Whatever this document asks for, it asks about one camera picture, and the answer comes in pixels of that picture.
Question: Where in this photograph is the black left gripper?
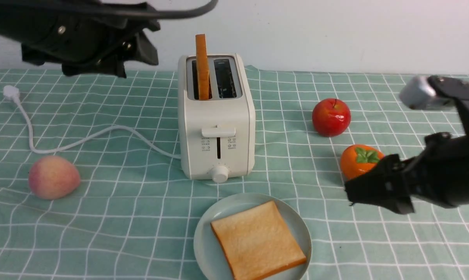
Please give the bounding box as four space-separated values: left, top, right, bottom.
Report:
0 7 161 77

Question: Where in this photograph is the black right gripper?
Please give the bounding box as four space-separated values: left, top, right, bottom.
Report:
344 133 469 215

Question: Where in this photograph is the toast slice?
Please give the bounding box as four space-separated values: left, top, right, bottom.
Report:
211 201 307 280
195 34 211 101

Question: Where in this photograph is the light green plate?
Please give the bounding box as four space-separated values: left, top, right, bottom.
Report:
193 193 312 280

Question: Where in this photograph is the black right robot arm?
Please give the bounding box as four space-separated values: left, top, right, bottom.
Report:
344 75 469 215

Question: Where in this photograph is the orange persimmon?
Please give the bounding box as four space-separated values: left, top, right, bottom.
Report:
340 145 384 180

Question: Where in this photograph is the red apple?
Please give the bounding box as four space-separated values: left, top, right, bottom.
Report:
311 98 351 138

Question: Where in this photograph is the white two-slot toaster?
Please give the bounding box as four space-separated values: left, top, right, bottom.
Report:
177 53 256 183

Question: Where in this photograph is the pink peach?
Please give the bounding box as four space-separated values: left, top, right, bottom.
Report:
28 155 81 200

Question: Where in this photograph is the green checkered tablecloth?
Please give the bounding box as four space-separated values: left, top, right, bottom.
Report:
0 66 469 280

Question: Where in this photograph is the black cable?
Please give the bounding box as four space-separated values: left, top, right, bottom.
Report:
0 0 219 20

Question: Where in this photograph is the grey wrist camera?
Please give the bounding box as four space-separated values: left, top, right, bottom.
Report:
399 76 454 110

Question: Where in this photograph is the white power cable with plug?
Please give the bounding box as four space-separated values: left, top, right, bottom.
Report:
4 86 181 160

